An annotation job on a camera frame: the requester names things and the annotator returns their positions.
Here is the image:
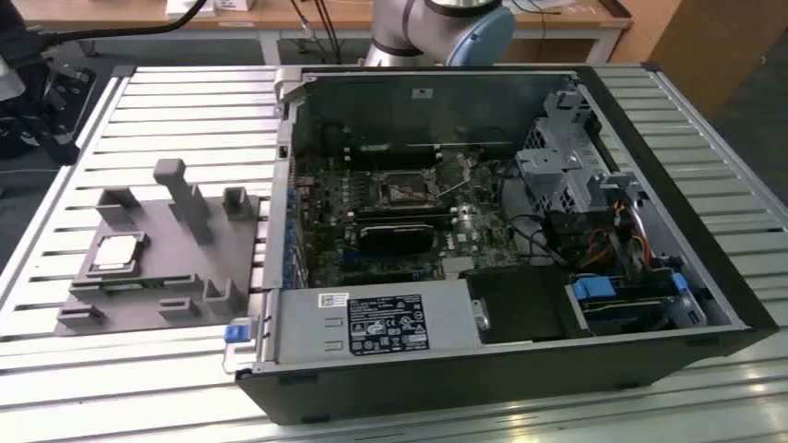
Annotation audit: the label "black RAM slot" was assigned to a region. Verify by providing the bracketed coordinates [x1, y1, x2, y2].
[353, 208, 449, 220]

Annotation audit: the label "CPU socket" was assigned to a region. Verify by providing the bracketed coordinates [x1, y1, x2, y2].
[377, 172, 440, 207]

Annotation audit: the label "silver square CPU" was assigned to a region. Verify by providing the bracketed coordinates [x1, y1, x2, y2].
[90, 235, 140, 268]

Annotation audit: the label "green motherboard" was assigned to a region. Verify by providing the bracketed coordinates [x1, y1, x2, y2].
[290, 148, 534, 288]

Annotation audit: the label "black graphics card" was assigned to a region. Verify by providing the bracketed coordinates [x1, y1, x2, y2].
[358, 222, 434, 254]

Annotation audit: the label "metal socket cover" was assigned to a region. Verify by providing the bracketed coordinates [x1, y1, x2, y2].
[453, 151, 484, 182]

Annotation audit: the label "silver power supply unit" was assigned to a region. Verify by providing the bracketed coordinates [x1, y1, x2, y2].
[269, 279, 482, 363]

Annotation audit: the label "grey metal drive cage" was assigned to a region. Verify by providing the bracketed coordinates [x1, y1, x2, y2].
[514, 89, 602, 216]

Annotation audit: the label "blue disk carrier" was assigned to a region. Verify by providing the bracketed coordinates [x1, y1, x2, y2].
[570, 274, 617, 313]

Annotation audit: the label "grey parts rack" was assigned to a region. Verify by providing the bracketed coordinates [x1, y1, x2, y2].
[53, 158, 269, 335]

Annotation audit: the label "wooden desk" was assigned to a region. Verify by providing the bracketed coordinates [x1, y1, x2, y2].
[17, 0, 634, 66]

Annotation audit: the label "black open PC case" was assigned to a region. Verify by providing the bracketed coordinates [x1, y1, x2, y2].
[233, 64, 780, 426]

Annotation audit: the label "brown wooden cabinet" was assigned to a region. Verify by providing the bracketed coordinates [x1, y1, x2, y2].
[614, 0, 788, 119]

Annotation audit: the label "black equipment stand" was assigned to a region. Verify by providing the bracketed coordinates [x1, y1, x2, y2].
[0, 0, 210, 165]

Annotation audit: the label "black plastic duct cover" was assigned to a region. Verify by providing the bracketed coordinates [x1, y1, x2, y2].
[458, 266, 592, 344]

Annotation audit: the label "coloured power wires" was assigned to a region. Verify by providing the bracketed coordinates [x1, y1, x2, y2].
[580, 198, 654, 270]

